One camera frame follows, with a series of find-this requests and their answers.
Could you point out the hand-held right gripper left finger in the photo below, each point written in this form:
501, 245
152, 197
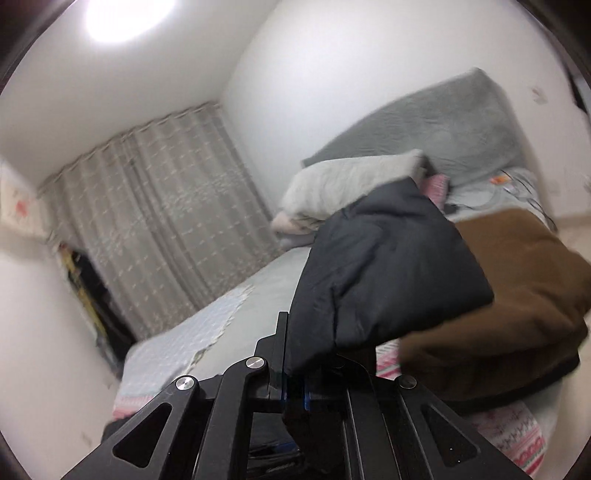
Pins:
272, 369

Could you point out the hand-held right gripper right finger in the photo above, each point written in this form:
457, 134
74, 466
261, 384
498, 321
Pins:
360, 392

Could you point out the dark grey padded jacket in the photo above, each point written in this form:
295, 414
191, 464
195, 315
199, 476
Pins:
392, 258

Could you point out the pale blue fringed cloth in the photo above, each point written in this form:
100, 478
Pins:
184, 337

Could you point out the grey folded blanket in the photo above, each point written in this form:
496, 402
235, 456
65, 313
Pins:
298, 240

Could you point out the pink folded blanket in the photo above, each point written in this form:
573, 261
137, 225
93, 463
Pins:
293, 222

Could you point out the red green patterned blanket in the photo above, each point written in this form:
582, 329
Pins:
508, 438

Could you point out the grey patterned curtain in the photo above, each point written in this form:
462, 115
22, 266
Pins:
161, 207

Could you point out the brown folded garment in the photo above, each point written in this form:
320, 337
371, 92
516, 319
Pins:
531, 286

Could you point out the beige pillow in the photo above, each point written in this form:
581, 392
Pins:
351, 180

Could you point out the pink striped cloth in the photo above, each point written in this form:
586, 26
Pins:
435, 189

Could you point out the grey padded headboard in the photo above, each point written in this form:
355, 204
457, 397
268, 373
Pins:
438, 124

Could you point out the dark hanging cloth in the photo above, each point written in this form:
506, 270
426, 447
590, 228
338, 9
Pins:
577, 90

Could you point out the wall picture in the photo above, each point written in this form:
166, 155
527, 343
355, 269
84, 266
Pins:
21, 203

